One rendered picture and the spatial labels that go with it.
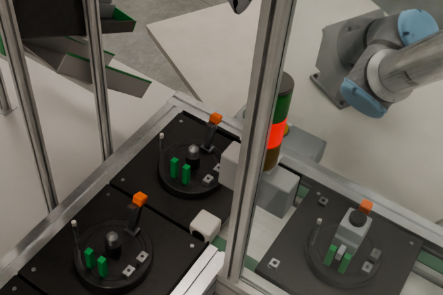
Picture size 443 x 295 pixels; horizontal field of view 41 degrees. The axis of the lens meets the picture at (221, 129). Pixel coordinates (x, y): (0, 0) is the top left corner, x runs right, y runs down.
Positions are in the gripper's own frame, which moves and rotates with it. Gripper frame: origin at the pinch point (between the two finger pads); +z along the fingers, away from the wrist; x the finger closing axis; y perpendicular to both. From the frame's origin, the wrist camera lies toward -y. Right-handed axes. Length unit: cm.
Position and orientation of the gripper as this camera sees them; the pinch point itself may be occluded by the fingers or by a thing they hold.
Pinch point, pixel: (235, 10)
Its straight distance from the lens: 117.8
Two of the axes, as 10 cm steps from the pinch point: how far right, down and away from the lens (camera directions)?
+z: -0.7, 6.7, 7.4
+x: -8.4, -4.4, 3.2
